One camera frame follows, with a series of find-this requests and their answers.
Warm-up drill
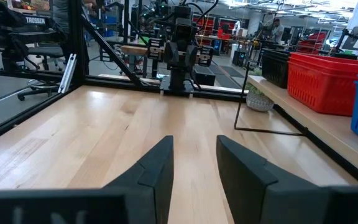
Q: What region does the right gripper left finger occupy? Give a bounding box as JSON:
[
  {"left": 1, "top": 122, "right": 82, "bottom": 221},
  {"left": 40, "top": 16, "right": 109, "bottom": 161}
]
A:
[{"left": 0, "top": 134, "right": 175, "bottom": 224}]

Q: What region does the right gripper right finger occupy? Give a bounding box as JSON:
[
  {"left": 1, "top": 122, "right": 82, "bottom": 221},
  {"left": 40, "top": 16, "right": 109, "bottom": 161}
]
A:
[{"left": 216, "top": 134, "right": 358, "bottom": 224}]

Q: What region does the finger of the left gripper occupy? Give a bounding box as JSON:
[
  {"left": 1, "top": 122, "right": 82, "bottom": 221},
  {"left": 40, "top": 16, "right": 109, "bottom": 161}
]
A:
[
  {"left": 147, "top": 37, "right": 165, "bottom": 62},
  {"left": 197, "top": 45, "right": 214, "bottom": 68}
]

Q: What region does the red plastic basket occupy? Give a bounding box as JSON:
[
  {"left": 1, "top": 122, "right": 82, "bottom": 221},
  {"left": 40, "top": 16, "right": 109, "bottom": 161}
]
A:
[
  {"left": 289, "top": 52, "right": 358, "bottom": 71},
  {"left": 287, "top": 60, "right": 358, "bottom": 117}
]

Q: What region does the red storage rack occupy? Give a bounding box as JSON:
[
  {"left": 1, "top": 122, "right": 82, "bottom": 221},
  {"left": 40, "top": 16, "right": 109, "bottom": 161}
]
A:
[{"left": 191, "top": 14, "right": 239, "bottom": 40}]

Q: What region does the potted green succulent plant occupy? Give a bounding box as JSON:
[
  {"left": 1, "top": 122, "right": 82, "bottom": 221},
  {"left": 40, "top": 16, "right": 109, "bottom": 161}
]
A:
[{"left": 245, "top": 67, "right": 275, "bottom": 113}]

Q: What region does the person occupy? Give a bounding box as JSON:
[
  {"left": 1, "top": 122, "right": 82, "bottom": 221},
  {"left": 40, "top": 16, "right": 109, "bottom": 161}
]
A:
[
  {"left": 52, "top": 0, "right": 96, "bottom": 35},
  {"left": 271, "top": 17, "right": 286, "bottom": 45}
]

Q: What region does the black office chair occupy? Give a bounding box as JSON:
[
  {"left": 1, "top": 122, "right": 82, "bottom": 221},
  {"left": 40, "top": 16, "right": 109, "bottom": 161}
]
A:
[{"left": 0, "top": 9, "right": 71, "bottom": 102}]

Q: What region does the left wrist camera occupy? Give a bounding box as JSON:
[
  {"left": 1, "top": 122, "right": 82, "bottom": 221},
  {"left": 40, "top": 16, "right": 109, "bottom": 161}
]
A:
[{"left": 173, "top": 17, "right": 195, "bottom": 42}]

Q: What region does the black aluminium table frame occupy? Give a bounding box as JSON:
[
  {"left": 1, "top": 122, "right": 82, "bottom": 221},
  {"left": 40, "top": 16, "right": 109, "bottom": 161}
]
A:
[{"left": 0, "top": 0, "right": 251, "bottom": 147}]

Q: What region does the silver aluminium bracket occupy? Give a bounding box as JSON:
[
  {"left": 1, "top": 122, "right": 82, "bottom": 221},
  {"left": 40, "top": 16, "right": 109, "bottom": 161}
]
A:
[{"left": 57, "top": 53, "right": 77, "bottom": 94}]

